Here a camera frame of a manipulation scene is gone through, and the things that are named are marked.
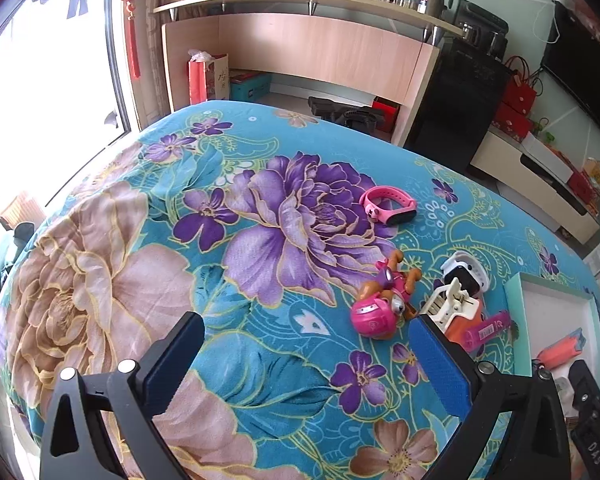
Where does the teal storage box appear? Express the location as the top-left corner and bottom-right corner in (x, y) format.
(228, 72), (272, 102)

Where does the black television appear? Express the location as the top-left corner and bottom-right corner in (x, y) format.
(540, 0), (600, 143)

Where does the teal box lid tray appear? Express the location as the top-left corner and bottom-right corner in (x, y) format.
(503, 274), (600, 441)

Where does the red gift box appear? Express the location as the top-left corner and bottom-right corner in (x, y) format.
(492, 105), (533, 143)

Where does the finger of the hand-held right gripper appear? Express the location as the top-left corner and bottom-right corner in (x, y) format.
(569, 360), (600, 420)

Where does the white smart watch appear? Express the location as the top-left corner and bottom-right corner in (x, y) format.
(439, 250), (496, 293)

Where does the pink blue plastic toy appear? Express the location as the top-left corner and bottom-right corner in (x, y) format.
(535, 327), (586, 368)

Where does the red box under counter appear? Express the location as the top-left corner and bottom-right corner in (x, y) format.
(372, 97), (401, 133)

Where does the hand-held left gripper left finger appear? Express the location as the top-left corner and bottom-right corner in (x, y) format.
(39, 311), (206, 480)

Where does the red paper bag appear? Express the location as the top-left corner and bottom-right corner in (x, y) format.
(187, 50), (231, 106)

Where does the white flat box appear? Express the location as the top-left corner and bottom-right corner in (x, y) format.
(522, 132), (576, 173)

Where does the magenta lighter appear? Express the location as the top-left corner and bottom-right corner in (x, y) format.
(461, 310), (512, 353)

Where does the white television cabinet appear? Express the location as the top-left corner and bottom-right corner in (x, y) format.
(470, 127), (600, 243)

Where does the black stepper machine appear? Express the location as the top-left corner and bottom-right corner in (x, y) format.
(307, 96), (386, 133)

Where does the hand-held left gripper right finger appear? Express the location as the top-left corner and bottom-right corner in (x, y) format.
(408, 315), (573, 480)

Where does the wooden bar counter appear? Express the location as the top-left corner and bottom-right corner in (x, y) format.
(152, 0), (466, 148)

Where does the small red box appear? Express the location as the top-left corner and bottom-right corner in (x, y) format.
(565, 170), (598, 203)

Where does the pink smart band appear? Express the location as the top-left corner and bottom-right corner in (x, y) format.
(359, 186), (418, 226)

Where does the white hair clip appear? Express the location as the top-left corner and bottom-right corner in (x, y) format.
(420, 280), (481, 333)

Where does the floral blanket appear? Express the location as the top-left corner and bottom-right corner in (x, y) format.
(0, 100), (600, 480)

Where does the red hanging ornament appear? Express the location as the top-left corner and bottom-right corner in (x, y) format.
(121, 0), (143, 81)

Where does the black mini fridge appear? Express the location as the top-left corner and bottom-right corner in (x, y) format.
(405, 0), (513, 173)

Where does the pink toy dog figure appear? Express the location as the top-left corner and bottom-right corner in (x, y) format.
(349, 254), (423, 342)

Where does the red gift bag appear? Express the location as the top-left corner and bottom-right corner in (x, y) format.
(502, 57), (541, 116)

